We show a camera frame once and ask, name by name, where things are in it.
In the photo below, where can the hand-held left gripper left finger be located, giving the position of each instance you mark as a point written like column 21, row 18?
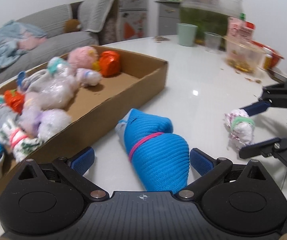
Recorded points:
column 83, row 160

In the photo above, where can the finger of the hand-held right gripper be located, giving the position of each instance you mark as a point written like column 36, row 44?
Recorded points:
column 256, row 108
column 261, row 148

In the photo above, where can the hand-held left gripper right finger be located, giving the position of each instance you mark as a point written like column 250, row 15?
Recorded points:
column 201, row 161

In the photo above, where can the white floral sock green band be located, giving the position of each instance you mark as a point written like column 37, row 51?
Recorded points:
column 241, row 132

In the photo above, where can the blue sock roll pink band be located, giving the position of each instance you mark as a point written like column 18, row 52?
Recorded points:
column 158, row 155

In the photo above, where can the purple white fluffy sock bundle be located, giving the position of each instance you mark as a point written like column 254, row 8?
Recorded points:
column 51, row 122

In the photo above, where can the green patterned sock pink band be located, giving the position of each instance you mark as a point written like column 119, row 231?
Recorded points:
column 21, row 142

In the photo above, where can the plastic bundle teal band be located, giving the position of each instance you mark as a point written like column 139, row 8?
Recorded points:
column 58, row 87

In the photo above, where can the pastel fluffy sock bundle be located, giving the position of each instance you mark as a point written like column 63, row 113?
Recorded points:
column 89, row 77

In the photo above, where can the shallow cardboard box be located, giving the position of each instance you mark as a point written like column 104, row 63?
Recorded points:
column 133, row 92

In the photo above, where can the pink fluffy ball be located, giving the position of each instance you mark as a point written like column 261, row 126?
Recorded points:
column 82, row 55

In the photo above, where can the clear plastic snack container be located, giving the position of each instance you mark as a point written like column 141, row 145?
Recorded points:
column 243, row 55

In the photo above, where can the red packet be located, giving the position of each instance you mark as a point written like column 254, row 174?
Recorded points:
column 272, row 52

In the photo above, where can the clear plastic cup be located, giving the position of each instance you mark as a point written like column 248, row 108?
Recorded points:
column 213, row 42

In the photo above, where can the red white carton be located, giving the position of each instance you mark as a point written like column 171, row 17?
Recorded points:
column 241, row 27

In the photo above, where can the green cup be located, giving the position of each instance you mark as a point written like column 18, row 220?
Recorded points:
column 187, row 33

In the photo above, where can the glass fish tank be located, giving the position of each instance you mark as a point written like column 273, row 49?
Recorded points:
column 208, row 17

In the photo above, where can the pile of seed shells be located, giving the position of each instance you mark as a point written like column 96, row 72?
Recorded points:
column 161, row 39

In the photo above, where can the grey quilted sofa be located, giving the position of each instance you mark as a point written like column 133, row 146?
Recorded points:
column 58, row 42

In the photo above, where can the grey cabinet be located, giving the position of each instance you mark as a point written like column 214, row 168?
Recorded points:
column 168, row 17

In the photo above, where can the brown plush toy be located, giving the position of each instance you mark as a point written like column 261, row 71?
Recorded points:
column 71, row 25

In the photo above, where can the blue pink blanket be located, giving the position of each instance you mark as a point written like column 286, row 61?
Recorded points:
column 1, row 47

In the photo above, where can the grey quilted armrest cover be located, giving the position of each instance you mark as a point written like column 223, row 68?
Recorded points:
column 96, row 12

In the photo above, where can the fridge with floral stickers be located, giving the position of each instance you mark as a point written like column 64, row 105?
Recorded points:
column 133, row 5

